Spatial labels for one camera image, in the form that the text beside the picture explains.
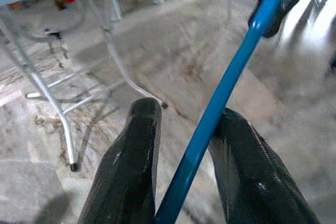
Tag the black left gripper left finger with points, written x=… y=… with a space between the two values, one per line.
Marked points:
x=126 y=169

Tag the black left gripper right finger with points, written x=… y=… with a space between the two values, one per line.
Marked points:
x=252 y=182

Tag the blue plastic hanger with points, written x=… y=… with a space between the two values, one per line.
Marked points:
x=210 y=119

